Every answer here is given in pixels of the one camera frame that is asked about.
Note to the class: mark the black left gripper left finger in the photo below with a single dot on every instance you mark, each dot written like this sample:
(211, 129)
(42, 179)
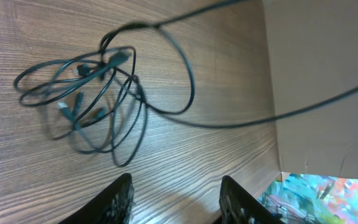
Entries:
(112, 205)

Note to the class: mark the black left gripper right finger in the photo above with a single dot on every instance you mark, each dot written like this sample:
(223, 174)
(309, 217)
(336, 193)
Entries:
(240, 207)

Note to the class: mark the colourful patterned mat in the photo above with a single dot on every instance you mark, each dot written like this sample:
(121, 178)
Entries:
(305, 198)

